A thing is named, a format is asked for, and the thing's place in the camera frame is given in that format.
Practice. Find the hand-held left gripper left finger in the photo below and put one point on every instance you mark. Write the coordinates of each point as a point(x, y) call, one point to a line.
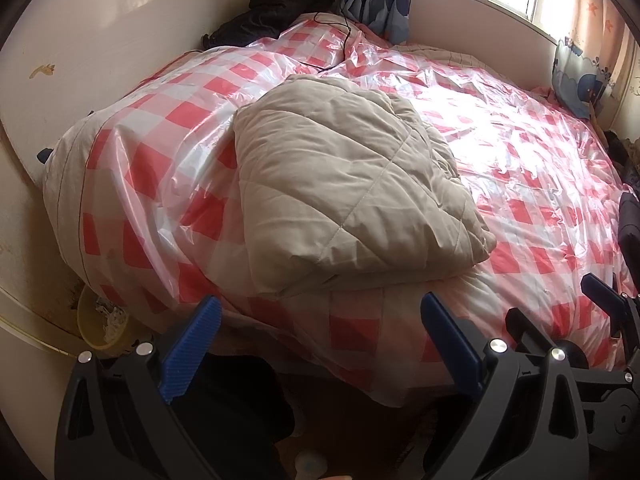
point(192, 347)

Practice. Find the beige quilted jacket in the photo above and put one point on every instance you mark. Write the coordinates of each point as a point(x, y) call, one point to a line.
point(350, 185)

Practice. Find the dark cloth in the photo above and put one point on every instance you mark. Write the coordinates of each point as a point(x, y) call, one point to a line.
point(630, 225)

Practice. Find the yellow basin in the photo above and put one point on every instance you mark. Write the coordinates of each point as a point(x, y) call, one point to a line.
point(92, 325)

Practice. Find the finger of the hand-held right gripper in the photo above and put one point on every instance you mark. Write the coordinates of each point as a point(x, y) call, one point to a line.
point(530, 332)
point(602, 290)

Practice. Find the blue patterned curtain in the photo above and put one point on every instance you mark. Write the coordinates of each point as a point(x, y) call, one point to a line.
point(385, 5)
point(580, 75)

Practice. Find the black clothing pile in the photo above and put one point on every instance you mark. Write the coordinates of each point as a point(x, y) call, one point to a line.
point(270, 10)

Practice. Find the white bottle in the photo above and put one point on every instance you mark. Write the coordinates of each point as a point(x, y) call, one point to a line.
point(310, 465)

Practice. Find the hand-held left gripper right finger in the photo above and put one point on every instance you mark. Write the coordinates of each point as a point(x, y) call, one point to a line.
point(452, 347)

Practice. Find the red checkered plastic sheet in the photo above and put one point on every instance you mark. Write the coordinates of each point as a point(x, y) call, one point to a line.
point(525, 160)

